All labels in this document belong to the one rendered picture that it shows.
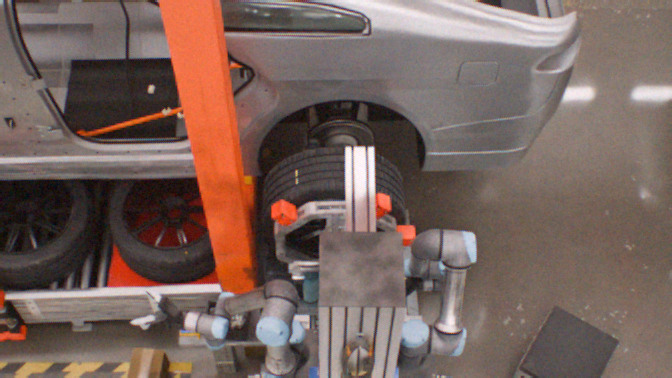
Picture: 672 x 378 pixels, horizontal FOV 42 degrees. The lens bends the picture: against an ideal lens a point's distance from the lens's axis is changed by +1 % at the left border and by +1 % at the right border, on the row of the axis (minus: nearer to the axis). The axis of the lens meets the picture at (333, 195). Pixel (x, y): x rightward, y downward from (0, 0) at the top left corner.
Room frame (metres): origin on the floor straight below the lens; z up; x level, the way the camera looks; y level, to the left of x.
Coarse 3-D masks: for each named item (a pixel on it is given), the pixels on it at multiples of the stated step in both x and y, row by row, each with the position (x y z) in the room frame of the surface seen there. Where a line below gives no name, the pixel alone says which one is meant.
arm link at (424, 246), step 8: (424, 232) 1.73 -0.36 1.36; (432, 232) 1.72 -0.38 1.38; (416, 240) 1.71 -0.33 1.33; (424, 240) 1.69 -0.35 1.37; (432, 240) 1.68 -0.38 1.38; (416, 248) 1.68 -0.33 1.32; (424, 248) 1.67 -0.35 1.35; (432, 248) 1.66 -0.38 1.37; (416, 256) 1.68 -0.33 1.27; (424, 256) 1.66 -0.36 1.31; (432, 256) 1.64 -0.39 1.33; (408, 264) 1.79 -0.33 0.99; (416, 264) 1.72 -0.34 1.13; (424, 264) 1.72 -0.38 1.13; (408, 272) 1.77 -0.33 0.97; (416, 272) 1.74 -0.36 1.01; (424, 272) 1.76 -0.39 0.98
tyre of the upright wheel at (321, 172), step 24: (288, 168) 2.20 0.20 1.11; (312, 168) 2.17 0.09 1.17; (336, 168) 2.16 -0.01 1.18; (384, 168) 2.22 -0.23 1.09; (264, 192) 2.18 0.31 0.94; (288, 192) 2.08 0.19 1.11; (312, 192) 2.05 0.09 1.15; (336, 192) 2.05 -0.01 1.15; (384, 192) 2.09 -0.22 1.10; (264, 216) 2.05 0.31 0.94
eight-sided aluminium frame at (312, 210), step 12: (312, 204) 2.01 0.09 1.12; (324, 204) 2.01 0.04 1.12; (336, 204) 2.01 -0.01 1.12; (300, 216) 1.98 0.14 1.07; (312, 216) 1.96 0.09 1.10; (324, 216) 1.97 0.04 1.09; (336, 216) 1.97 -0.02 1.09; (384, 216) 2.02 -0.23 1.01; (276, 228) 1.98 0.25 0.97; (288, 228) 1.96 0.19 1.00; (384, 228) 1.98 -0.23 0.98; (276, 240) 1.95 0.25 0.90; (276, 252) 1.95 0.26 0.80; (288, 252) 2.00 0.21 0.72
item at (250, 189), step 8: (256, 176) 2.51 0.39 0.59; (256, 184) 2.47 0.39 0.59; (248, 192) 2.36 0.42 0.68; (256, 192) 2.42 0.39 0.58; (248, 200) 2.31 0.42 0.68; (256, 200) 2.38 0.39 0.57; (248, 208) 2.23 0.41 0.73; (256, 208) 2.33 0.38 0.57; (256, 216) 2.29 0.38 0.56; (256, 224) 2.25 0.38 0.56; (256, 232) 2.21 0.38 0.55; (256, 240) 2.16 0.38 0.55; (256, 248) 2.12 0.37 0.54; (256, 256) 2.08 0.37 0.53
